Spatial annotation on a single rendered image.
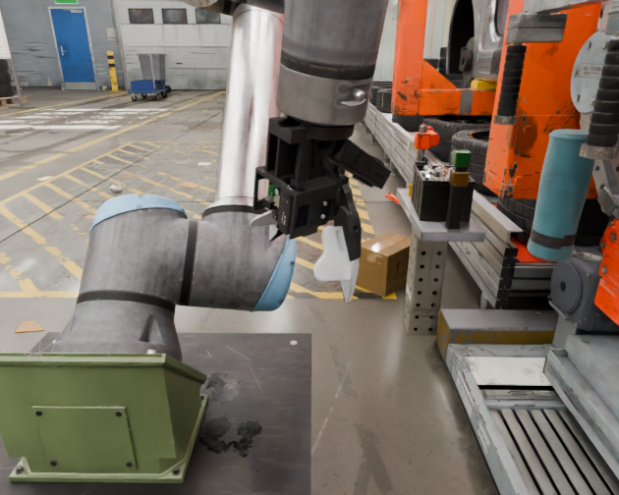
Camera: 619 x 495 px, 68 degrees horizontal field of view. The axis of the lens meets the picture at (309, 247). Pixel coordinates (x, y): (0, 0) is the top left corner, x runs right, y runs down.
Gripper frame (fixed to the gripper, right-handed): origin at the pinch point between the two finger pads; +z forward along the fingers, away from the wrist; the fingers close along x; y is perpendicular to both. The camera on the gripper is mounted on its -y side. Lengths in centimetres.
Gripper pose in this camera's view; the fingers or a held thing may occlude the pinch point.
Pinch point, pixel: (310, 268)
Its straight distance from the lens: 58.4
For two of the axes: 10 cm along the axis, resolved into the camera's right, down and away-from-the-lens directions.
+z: -1.3, 8.3, 5.5
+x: 6.4, 4.9, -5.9
